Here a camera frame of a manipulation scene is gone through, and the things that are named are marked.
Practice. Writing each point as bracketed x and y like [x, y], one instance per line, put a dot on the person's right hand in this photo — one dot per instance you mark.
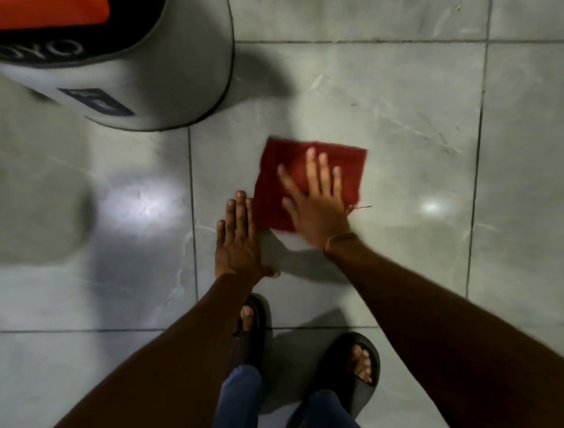
[319, 211]

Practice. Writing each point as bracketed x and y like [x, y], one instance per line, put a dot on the person's left hand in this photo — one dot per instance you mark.
[238, 247]

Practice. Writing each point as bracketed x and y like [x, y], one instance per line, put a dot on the red cleaning cloth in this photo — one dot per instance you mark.
[286, 152]

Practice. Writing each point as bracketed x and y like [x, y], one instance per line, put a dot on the orange plastic basin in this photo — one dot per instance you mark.
[53, 11]

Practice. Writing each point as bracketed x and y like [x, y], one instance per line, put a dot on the person's left forearm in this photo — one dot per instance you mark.
[176, 366]

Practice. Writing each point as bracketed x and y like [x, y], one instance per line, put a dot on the person's right forearm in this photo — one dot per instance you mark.
[440, 344]

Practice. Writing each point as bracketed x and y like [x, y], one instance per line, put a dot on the person's left foot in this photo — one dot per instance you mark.
[246, 317]

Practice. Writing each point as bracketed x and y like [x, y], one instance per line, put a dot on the person's foot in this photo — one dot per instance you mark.
[361, 363]
[246, 317]

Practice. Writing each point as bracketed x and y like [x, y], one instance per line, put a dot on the person's right foot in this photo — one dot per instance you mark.
[361, 363]

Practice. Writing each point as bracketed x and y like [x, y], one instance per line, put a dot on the black left sandal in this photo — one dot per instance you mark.
[260, 335]

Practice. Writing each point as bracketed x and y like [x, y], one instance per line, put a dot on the black sandal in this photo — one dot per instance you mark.
[335, 366]
[260, 335]

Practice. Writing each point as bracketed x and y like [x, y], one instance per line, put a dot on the blue jeans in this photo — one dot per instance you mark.
[240, 397]

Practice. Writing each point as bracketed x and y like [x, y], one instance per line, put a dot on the black right sandal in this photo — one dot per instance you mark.
[335, 366]

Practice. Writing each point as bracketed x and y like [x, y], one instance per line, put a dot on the grey round bin black top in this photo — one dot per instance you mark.
[176, 66]

